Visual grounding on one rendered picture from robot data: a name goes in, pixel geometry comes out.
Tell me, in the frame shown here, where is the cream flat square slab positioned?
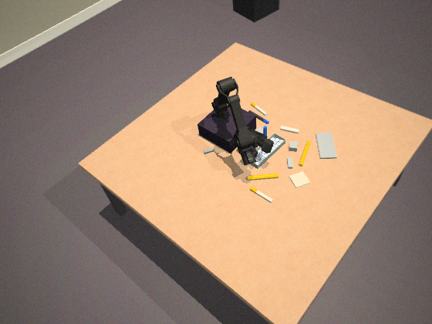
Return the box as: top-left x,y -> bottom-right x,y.
289,171 -> 310,188

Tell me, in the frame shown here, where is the keyboard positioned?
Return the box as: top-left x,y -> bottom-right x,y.
251,133 -> 285,169

